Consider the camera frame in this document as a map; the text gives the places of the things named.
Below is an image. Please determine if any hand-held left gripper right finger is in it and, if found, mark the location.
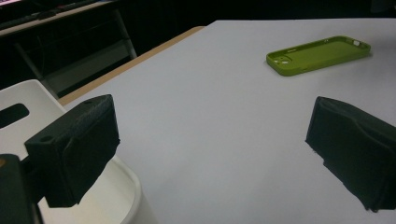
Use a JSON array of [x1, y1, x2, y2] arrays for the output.
[[304, 95, 396, 214]]

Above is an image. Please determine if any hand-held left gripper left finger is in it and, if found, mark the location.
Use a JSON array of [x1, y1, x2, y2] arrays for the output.
[[23, 93, 121, 209]]

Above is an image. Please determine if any white plastic bin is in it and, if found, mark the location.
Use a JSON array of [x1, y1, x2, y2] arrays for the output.
[[0, 78, 160, 224]]

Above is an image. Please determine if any green phone case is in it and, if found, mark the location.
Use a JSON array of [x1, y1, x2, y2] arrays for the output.
[[265, 35, 372, 77]]

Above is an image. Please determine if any white table sheet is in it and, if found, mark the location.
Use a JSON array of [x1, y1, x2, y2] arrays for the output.
[[64, 18, 396, 224]]

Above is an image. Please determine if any metal stand frame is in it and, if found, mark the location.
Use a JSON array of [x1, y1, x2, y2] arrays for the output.
[[0, 0, 138, 99]]

